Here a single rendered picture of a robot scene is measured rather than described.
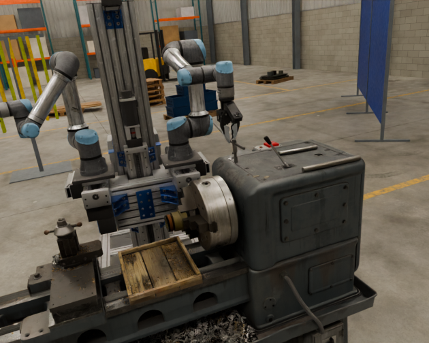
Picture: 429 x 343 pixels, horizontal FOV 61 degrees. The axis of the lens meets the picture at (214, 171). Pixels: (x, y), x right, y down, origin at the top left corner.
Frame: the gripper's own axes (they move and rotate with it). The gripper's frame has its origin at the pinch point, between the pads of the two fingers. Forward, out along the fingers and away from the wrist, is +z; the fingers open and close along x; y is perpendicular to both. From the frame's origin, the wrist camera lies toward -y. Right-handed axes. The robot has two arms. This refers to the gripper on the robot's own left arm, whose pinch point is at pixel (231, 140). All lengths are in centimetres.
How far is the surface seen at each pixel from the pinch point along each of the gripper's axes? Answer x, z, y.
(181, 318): 40, 64, -28
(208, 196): 20.9, 14.7, -21.7
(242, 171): 2.2, 9.8, -15.1
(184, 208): 29.0, 22.7, -11.4
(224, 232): 17.4, 29.4, -27.9
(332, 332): -30, 93, -39
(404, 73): -936, 129, 770
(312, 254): -22, 49, -34
